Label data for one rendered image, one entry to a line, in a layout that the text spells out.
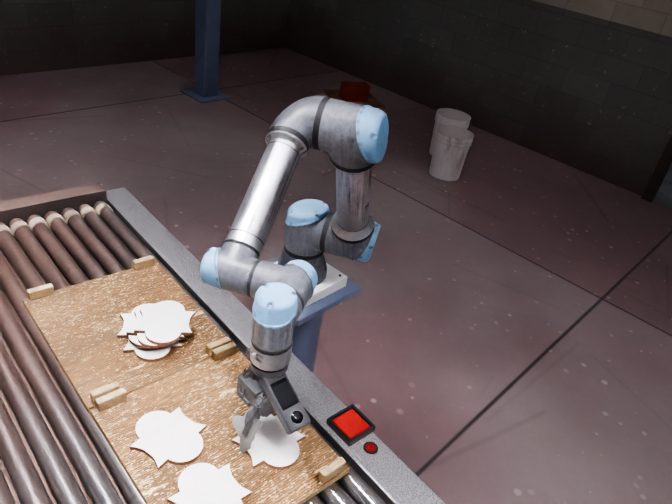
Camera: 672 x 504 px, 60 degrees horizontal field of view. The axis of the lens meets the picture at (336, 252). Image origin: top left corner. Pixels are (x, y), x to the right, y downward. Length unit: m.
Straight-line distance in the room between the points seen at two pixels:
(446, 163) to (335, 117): 3.50
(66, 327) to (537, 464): 1.94
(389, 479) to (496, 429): 1.53
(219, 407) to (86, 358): 0.33
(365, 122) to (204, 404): 0.68
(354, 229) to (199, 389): 0.56
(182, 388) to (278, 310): 0.42
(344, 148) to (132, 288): 0.69
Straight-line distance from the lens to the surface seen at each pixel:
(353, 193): 1.40
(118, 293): 1.59
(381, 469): 1.27
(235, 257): 1.13
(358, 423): 1.31
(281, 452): 1.22
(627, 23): 5.55
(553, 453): 2.78
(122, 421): 1.29
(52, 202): 2.00
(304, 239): 1.61
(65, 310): 1.56
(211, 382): 1.35
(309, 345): 1.85
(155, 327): 1.40
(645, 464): 2.97
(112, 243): 1.83
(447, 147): 4.67
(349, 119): 1.25
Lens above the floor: 1.91
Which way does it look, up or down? 32 degrees down
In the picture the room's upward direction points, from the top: 10 degrees clockwise
